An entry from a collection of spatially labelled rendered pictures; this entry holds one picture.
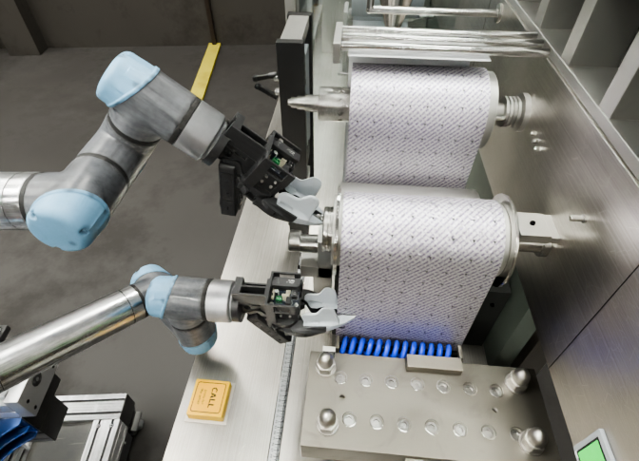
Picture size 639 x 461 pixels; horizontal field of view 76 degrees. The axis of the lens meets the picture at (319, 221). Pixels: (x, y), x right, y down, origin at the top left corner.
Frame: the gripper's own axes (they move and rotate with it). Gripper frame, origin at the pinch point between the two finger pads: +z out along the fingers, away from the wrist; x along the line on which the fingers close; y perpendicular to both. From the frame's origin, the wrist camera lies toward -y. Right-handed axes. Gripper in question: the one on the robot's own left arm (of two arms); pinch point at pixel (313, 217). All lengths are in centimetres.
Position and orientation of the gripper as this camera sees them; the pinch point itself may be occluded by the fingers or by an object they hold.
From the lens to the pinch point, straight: 67.8
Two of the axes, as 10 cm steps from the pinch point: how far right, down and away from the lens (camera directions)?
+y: 6.3, -5.0, -5.9
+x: 0.9, -7.1, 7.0
